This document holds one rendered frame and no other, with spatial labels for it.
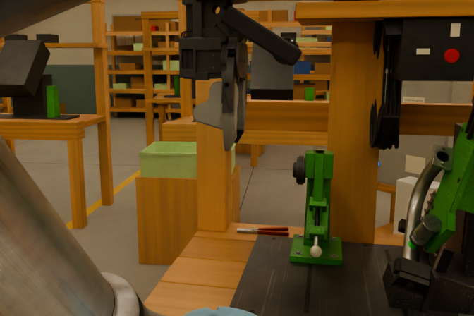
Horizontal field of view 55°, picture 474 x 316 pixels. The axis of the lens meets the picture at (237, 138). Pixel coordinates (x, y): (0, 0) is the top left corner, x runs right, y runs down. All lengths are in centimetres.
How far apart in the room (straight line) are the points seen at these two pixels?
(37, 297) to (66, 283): 2
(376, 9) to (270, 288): 69
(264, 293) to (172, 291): 21
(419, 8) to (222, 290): 80
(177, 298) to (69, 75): 1123
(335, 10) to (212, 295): 73
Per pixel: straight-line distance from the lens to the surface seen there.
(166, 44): 1053
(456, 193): 97
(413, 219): 109
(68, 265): 38
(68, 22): 1215
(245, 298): 102
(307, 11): 116
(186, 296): 107
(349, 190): 133
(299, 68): 780
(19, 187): 34
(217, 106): 60
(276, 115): 138
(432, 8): 118
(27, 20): 20
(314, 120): 137
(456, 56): 120
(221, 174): 135
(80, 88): 1205
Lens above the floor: 140
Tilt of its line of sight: 10 degrees down
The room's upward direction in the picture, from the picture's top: straight up
